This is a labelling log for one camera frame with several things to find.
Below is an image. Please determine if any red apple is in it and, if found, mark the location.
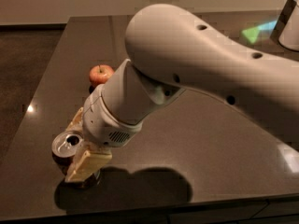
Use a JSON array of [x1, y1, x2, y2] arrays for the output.
[[89, 64, 114, 88]]

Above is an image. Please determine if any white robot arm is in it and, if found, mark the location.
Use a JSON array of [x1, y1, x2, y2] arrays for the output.
[[65, 4, 299, 183]]

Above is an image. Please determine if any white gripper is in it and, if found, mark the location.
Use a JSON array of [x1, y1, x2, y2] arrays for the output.
[[65, 85, 142, 183]]

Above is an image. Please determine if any orange soda can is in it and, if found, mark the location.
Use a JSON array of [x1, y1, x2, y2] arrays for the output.
[[51, 131, 102, 189]]

